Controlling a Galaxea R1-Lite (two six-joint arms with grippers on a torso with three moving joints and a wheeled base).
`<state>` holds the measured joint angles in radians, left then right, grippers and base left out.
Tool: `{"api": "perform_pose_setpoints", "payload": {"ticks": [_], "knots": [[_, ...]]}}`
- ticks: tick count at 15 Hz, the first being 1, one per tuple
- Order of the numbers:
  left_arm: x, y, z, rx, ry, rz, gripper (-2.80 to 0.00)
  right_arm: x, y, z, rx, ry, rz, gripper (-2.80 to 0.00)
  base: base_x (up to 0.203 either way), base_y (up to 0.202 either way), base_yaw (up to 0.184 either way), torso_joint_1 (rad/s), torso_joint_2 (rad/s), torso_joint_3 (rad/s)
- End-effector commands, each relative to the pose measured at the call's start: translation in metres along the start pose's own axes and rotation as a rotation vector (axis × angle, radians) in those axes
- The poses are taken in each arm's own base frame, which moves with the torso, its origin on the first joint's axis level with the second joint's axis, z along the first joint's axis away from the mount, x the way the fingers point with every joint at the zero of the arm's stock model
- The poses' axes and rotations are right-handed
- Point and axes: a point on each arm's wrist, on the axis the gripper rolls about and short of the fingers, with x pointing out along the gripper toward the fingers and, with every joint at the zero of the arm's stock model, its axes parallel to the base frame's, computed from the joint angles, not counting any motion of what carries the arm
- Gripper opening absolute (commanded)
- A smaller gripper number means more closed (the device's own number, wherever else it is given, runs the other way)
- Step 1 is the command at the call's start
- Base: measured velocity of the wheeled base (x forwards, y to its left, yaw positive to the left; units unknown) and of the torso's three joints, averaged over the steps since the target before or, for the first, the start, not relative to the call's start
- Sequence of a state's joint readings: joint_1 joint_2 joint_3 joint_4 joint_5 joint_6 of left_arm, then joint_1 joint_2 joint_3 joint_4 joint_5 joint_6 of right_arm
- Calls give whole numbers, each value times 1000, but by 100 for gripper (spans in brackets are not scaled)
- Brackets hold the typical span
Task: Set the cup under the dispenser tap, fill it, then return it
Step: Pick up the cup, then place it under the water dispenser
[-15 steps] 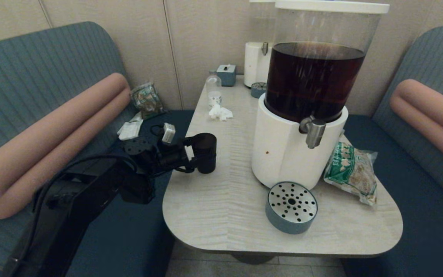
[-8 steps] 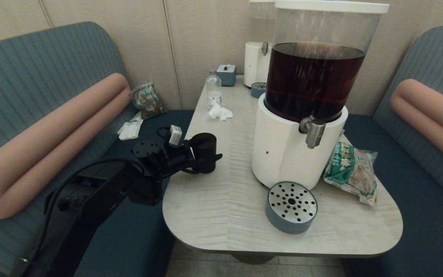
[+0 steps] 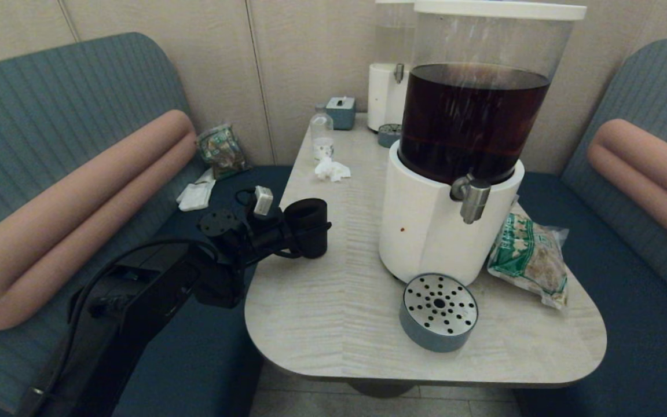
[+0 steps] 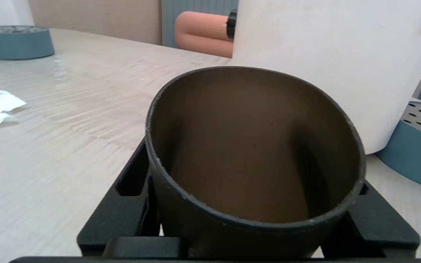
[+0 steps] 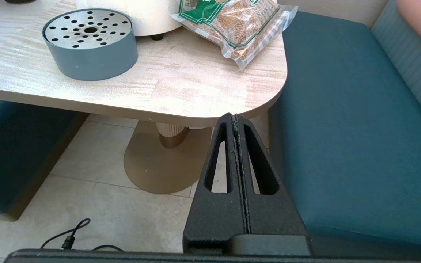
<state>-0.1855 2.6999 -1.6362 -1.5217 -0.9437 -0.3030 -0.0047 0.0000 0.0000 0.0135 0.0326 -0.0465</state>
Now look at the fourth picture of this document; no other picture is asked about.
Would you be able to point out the large dark tea dispenser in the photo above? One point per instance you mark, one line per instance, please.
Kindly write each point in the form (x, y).
(323, 54)

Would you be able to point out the large grey perforated drip tray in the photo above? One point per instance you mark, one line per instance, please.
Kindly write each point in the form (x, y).
(411, 153)

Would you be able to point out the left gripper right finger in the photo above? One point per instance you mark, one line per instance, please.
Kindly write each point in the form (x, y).
(378, 233)

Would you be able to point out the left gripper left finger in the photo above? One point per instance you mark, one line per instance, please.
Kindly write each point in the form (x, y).
(122, 219)

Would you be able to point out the small grey drip tray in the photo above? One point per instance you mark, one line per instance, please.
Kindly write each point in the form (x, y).
(16, 45)

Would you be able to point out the black plastic cup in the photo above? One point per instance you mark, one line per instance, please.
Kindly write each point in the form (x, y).
(254, 153)

